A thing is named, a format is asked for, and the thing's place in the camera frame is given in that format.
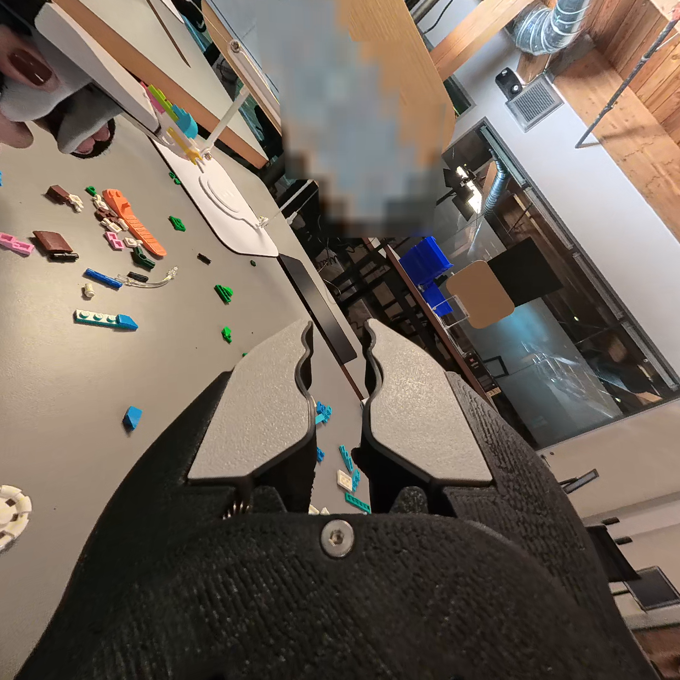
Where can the dark green angled lego connector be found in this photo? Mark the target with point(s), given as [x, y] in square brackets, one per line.
[142, 259]

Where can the small blue storage bin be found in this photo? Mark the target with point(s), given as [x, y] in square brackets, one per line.
[436, 297]

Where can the black square panel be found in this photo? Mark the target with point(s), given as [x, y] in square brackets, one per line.
[531, 271]

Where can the pile of loose lego bricks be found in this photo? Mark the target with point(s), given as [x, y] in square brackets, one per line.
[345, 481]

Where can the teal and blue lego plate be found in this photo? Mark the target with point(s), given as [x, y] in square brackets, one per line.
[101, 317]

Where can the white vent grille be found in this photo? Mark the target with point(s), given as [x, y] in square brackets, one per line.
[534, 103]

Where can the dark screen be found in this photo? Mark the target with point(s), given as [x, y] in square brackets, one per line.
[653, 587]

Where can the silver ventilation duct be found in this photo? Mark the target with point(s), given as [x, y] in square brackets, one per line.
[552, 24]

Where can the tan rounded board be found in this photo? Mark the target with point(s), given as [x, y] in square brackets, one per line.
[478, 295]

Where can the thin silver flexible duct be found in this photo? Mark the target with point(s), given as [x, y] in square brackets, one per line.
[497, 186]

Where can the blue lego slope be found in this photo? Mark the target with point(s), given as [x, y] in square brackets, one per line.
[133, 418]

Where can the brown round lego piece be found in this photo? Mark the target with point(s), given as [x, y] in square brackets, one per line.
[106, 214]

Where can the brown lego brick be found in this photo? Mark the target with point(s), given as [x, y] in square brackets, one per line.
[57, 192]

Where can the brown lego slope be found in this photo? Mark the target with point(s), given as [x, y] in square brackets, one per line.
[52, 242]

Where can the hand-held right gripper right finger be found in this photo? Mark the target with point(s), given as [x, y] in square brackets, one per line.
[419, 414]

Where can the wooden beam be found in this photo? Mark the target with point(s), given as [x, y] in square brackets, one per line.
[478, 37]

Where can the orange lego brick separator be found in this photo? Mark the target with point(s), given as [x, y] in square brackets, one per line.
[139, 228]

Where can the dark metal shelving rack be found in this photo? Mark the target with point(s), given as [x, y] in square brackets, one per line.
[382, 318]

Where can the large blue storage bin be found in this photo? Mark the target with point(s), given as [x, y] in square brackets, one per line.
[425, 260]

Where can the long pink lego plate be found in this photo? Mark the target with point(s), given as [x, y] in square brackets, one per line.
[16, 244]

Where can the long clear curved lego tube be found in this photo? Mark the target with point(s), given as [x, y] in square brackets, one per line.
[170, 273]

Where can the thin wooden stick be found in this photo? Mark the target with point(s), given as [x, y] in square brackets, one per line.
[167, 34]

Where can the small multicoloured lego assembly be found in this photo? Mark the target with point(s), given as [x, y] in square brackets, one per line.
[186, 123]

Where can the metal bracket rod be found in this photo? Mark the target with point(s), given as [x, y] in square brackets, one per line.
[627, 84]

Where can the black wall device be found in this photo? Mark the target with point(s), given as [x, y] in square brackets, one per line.
[508, 82]

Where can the clear acrylic post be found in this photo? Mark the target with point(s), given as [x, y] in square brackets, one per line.
[287, 204]
[226, 119]

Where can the glass partition window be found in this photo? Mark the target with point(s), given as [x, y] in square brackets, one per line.
[558, 361]

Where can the blue lego axle pin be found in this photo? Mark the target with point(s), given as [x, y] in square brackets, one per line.
[102, 278]

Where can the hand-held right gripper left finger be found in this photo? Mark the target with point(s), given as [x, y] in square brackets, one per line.
[255, 414]

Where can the person's left hand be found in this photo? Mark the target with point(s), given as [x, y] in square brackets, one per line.
[29, 66]

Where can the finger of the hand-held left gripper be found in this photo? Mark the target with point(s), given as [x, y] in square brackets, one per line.
[90, 53]

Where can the black tablet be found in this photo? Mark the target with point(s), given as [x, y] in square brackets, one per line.
[318, 308]

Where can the grey table with wooden edge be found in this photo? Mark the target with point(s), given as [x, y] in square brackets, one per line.
[122, 26]

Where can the white round lego assembly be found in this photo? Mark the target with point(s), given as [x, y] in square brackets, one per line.
[13, 510]

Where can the green lego plate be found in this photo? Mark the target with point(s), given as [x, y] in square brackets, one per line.
[222, 295]
[177, 223]

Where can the white rounded stand base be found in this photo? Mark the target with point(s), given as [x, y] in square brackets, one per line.
[223, 212]

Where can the wooden board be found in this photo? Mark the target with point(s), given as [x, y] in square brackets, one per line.
[419, 74]

